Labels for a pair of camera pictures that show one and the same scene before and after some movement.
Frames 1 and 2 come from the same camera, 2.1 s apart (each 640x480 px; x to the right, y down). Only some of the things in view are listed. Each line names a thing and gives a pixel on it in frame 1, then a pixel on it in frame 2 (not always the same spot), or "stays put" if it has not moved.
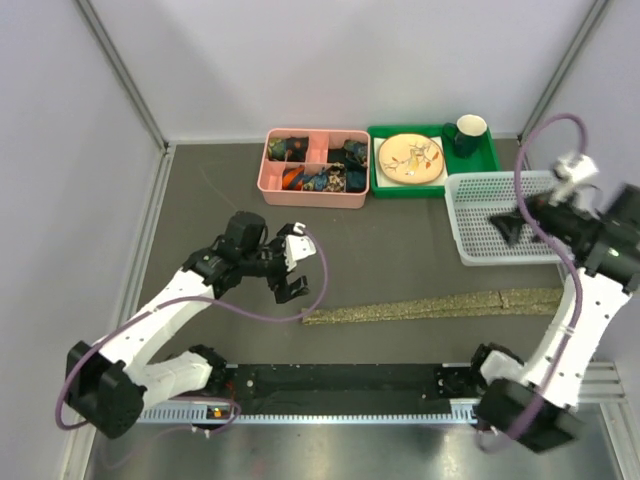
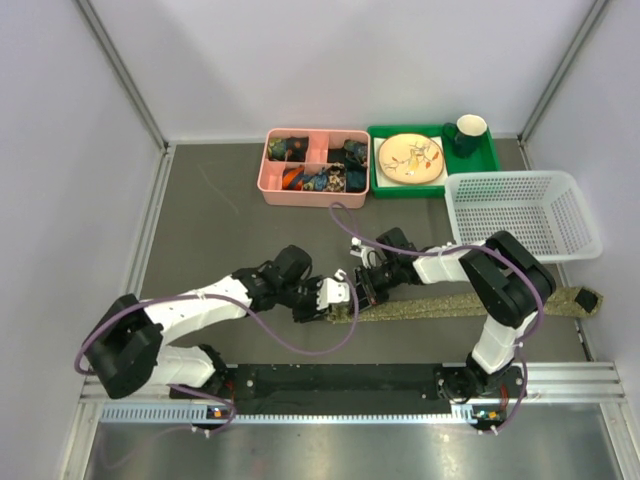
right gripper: (508, 225) -> (365, 293)
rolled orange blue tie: (292, 178) stays put
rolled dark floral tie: (288, 149) stays put
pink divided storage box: (315, 168) stays put
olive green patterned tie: (549, 301) stays put
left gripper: (277, 244) -> (311, 312)
